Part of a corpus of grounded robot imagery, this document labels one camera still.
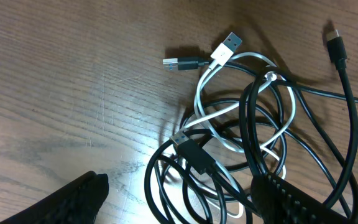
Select thick black USB cable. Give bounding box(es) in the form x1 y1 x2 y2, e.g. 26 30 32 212
144 29 358 224

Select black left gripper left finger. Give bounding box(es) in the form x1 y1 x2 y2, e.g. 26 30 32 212
2 171 109 224

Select white USB cable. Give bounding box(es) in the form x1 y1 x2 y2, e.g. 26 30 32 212
178 32 297 218

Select thin black USB cable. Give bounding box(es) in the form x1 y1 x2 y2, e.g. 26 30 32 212
154 56 358 224

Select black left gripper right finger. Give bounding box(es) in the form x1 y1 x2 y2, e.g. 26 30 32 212
250 173 351 224

